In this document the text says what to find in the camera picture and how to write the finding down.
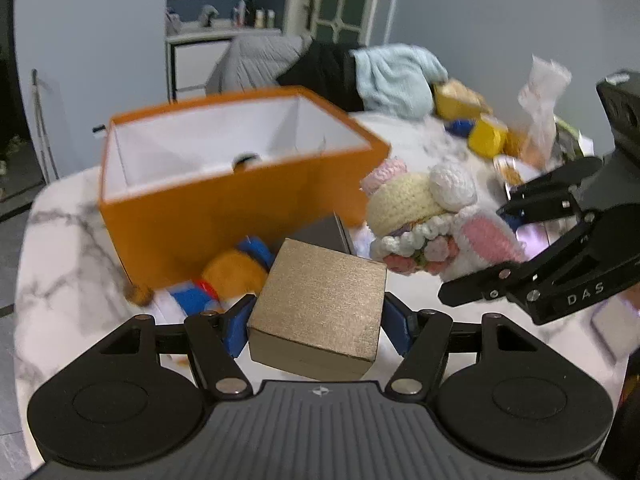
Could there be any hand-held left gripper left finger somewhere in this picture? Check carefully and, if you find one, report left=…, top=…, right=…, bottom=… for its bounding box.
left=97, top=294, right=258, bottom=401

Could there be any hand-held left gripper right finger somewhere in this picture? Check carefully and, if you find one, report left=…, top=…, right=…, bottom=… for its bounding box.
left=382, top=292, right=543, bottom=403

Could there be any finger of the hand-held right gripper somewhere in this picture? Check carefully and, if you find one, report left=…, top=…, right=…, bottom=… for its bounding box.
left=438, top=210, right=603, bottom=310
left=496, top=156, right=603, bottom=226

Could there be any orange and blue plush toy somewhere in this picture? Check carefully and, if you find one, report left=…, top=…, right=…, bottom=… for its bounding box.
left=125, top=236, right=276, bottom=328

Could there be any gold square box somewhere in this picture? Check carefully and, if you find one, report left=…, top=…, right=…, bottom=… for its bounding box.
left=247, top=238, right=388, bottom=381

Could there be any crochet bunny doll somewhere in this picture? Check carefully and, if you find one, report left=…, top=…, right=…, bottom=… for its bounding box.
left=360, top=157, right=528, bottom=281

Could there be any grey rectangular box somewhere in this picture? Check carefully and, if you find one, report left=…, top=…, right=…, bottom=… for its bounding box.
left=289, top=211, right=356, bottom=260

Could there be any orange cardboard box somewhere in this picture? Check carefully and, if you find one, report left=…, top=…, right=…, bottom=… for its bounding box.
left=97, top=85, right=392, bottom=288

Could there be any orange snack packet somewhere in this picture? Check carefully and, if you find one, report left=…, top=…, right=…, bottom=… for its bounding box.
left=492, top=154, right=528, bottom=183

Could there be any small yellow bag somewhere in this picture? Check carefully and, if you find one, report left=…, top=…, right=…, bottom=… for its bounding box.
left=468, top=116, right=510, bottom=157

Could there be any clear plastic bag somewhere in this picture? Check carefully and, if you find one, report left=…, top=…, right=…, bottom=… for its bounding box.
left=517, top=54, right=573, bottom=167

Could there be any light blue fleece blanket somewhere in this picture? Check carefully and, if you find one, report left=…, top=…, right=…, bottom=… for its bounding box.
left=350, top=44, right=449, bottom=120

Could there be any black garment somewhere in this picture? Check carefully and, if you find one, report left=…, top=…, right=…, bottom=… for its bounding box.
left=276, top=40, right=368, bottom=113

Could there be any white vanity cabinet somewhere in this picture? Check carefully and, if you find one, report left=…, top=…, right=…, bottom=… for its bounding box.
left=166, top=30, right=283, bottom=103

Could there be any grey padded jacket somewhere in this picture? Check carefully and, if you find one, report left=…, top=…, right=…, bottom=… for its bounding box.
left=206, top=32, right=313, bottom=98

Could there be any door with glass panels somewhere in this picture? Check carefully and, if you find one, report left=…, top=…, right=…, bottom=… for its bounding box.
left=286, top=0, right=386, bottom=47

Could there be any mop pole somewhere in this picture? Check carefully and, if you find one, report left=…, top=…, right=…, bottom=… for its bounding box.
left=30, top=67, right=60, bottom=183

